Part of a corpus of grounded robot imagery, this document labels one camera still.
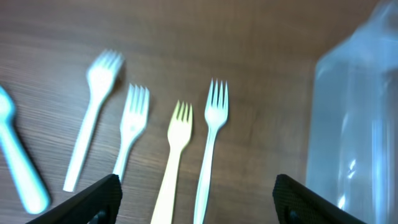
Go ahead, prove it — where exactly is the clear container left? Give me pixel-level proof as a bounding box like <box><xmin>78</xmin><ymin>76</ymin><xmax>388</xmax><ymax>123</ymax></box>
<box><xmin>306</xmin><ymin>1</ymin><xmax>397</xmax><ymax>223</ymax></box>

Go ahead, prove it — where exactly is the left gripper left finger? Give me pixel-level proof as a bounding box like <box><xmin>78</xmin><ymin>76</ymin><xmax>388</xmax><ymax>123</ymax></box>
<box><xmin>28</xmin><ymin>174</ymin><xmax>123</xmax><ymax>224</ymax></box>

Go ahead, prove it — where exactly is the beige plastic fork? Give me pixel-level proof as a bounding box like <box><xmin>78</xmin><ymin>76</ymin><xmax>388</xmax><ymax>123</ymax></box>
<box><xmin>150</xmin><ymin>101</ymin><xmax>193</xmax><ymax>224</ymax></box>

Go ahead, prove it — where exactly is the white fork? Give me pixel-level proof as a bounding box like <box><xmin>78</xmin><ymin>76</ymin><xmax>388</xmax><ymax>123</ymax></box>
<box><xmin>113</xmin><ymin>83</ymin><xmax>150</xmax><ymax>183</ymax></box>
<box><xmin>193</xmin><ymin>79</ymin><xmax>229</xmax><ymax>224</ymax></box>
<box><xmin>63</xmin><ymin>50</ymin><xmax>124</xmax><ymax>192</ymax></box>
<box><xmin>1</xmin><ymin>88</ymin><xmax>50</xmax><ymax>215</ymax></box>

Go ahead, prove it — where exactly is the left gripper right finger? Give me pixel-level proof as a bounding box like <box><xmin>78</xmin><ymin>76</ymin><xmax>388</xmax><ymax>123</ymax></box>
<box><xmin>272</xmin><ymin>174</ymin><xmax>364</xmax><ymax>224</ymax></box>

